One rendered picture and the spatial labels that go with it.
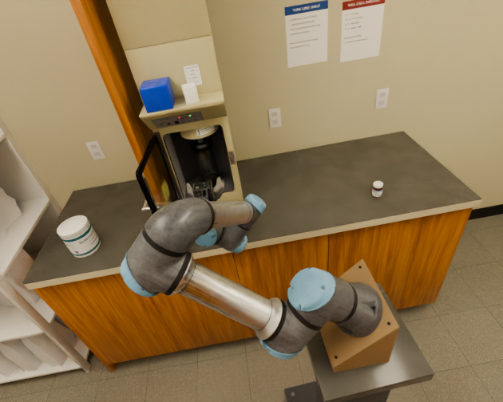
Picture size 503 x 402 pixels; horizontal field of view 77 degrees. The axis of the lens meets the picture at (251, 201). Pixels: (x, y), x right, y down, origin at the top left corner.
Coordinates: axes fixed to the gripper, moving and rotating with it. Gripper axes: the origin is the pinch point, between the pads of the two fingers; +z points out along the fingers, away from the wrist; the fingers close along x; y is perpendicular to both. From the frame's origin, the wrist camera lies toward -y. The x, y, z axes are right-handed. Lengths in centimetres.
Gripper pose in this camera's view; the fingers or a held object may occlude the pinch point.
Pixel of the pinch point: (205, 183)
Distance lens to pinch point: 133.2
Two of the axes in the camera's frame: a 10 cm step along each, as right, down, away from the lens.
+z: -1.2, -6.1, 7.9
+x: -9.8, 1.8, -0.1
